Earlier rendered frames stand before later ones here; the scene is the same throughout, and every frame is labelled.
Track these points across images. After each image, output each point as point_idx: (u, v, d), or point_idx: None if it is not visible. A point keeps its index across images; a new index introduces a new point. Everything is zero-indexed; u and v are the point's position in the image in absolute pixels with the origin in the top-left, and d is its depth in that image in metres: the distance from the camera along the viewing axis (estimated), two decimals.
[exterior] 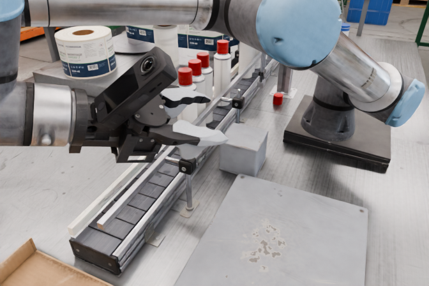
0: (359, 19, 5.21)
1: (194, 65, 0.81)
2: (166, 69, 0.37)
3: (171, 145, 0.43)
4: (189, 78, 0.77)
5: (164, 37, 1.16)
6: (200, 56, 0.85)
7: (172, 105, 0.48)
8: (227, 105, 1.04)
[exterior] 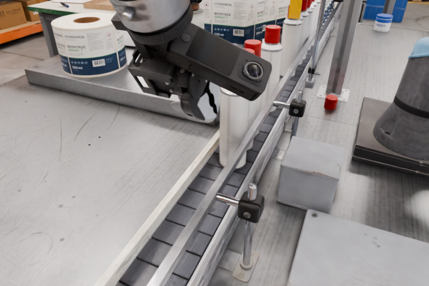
0: (372, 16, 4.97)
1: None
2: (260, 94, 0.36)
3: (186, 113, 0.43)
4: None
5: None
6: (251, 45, 0.61)
7: None
8: (273, 110, 0.81)
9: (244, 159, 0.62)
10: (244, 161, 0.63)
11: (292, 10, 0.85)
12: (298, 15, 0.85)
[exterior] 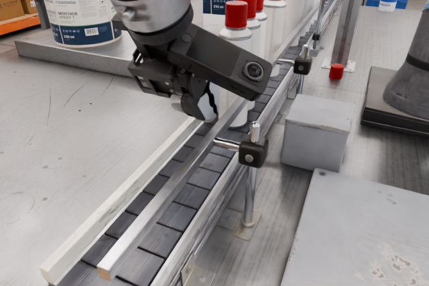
0: None
1: (248, 0, 0.52)
2: (260, 94, 0.36)
3: (186, 113, 0.43)
4: (243, 16, 0.48)
5: None
6: None
7: None
8: (276, 75, 0.76)
9: (245, 116, 0.57)
10: (246, 119, 0.58)
11: None
12: None
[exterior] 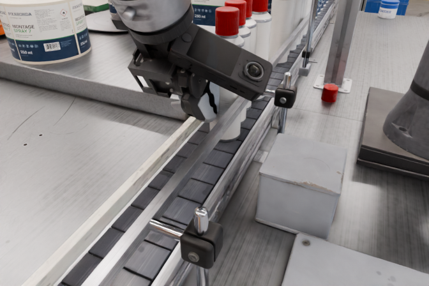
0: (373, 11, 4.81)
1: (237, 6, 0.48)
2: (260, 94, 0.36)
3: (186, 113, 0.43)
4: (234, 24, 0.45)
5: None
6: None
7: None
8: (261, 97, 0.66)
9: (237, 129, 0.53)
10: (238, 132, 0.54)
11: None
12: None
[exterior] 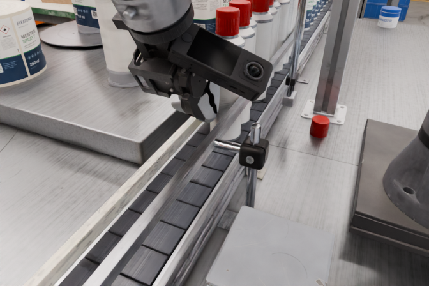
0: (373, 14, 4.69)
1: (240, 7, 0.48)
2: (260, 94, 0.36)
3: (186, 113, 0.43)
4: (233, 24, 0.45)
5: (113, 15, 0.63)
6: None
7: None
8: (257, 99, 0.65)
9: (237, 130, 0.53)
10: (238, 133, 0.54)
11: None
12: None
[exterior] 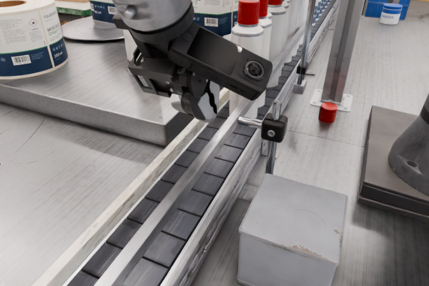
0: (374, 13, 4.73)
1: None
2: (260, 93, 0.36)
3: (186, 113, 0.42)
4: (255, 14, 0.50)
5: None
6: None
7: None
8: (270, 87, 0.70)
9: (254, 112, 0.58)
10: (255, 115, 0.59)
11: None
12: None
